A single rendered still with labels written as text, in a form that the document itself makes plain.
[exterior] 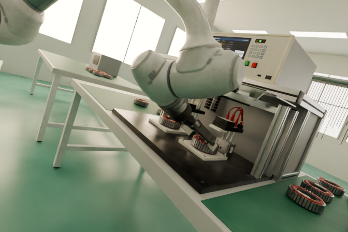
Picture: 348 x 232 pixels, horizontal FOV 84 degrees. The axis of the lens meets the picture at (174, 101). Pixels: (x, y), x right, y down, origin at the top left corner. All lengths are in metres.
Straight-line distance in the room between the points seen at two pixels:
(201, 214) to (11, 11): 0.83
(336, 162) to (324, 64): 2.87
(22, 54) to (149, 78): 4.79
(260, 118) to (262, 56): 0.28
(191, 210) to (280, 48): 0.68
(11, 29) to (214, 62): 0.70
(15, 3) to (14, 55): 4.36
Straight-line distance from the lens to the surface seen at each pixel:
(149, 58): 0.50
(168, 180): 0.58
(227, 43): 1.03
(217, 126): 0.84
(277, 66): 0.87
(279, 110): 0.78
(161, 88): 0.50
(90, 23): 5.36
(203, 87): 0.43
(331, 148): 7.12
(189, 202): 0.53
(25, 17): 0.88
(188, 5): 0.49
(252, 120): 0.99
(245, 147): 1.00
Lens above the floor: 1.00
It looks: 6 degrees down
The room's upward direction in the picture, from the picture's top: 20 degrees clockwise
